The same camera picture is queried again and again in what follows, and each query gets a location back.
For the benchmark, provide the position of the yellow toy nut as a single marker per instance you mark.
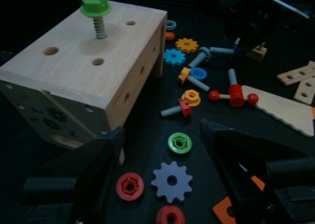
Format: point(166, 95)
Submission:
point(192, 97)

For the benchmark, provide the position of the blue toy screw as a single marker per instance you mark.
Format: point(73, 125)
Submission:
point(204, 53)

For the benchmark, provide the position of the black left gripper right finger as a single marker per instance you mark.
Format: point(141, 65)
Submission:
point(262, 160)

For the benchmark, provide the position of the orange toy ball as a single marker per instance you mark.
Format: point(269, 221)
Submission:
point(170, 36)

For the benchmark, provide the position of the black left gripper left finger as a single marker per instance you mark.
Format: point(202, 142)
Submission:
point(78, 178)

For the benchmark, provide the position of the yellow toy screw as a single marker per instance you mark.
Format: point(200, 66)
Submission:
point(185, 74)

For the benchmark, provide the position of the blue toy nut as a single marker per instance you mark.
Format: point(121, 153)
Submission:
point(201, 72)

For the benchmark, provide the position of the wooden toy workbench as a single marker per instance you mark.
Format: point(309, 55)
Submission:
point(82, 74)

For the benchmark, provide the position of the blue toy gear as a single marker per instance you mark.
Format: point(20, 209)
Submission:
point(174, 57)

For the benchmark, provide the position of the wooden strip with holes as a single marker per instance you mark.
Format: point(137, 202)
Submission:
point(297, 73)
point(306, 91)

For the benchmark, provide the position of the purple toy gear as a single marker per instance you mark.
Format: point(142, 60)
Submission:
point(173, 190)

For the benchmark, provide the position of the green toy screw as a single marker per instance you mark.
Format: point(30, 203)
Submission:
point(96, 6)

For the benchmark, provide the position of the red toy screw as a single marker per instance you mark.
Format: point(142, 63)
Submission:
point(185, 107)

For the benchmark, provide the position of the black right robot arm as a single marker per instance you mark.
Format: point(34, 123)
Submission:
point(270, 15)

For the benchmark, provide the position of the red toy nut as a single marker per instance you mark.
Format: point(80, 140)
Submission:
point(162, 217)
point(124, 187)

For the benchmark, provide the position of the orange flat toy piece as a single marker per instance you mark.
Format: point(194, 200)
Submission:
point(224, 210)

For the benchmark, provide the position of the yellow toy gear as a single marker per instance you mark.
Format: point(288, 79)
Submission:
point(188, 45)

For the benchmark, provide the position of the green toy nut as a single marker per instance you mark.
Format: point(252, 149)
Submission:
point(180, 143)

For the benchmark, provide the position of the dark-headed toy screw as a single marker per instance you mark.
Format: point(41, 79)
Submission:
point(222, 50)

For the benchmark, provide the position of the small wooden block with peg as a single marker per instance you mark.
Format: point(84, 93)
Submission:
point(258, 53)

